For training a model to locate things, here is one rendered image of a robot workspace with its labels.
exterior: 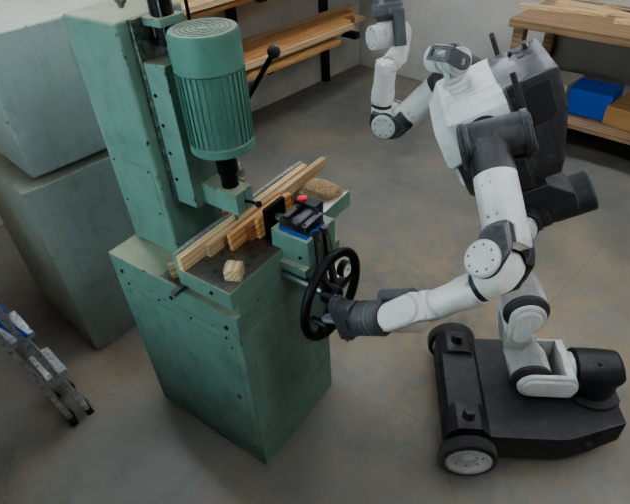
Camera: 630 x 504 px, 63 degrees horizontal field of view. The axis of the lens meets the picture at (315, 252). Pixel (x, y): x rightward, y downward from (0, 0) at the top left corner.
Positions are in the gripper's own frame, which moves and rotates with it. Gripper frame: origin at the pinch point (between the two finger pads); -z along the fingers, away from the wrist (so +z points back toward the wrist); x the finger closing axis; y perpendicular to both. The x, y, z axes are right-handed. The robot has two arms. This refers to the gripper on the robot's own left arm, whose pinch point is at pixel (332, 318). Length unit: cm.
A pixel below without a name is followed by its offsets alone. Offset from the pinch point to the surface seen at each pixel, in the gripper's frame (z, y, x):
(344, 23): -172, -284, 105
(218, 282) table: -24.7, 11.5, 18.5
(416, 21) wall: -151, -354, 87
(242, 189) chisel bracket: -21.6, -6.8, 38.4
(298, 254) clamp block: -14.1, -10.0, 15.3
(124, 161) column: -51, 7, 59
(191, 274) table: -32.4, 13.6, 22.7
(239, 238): -28.5, -3.6, 25.3
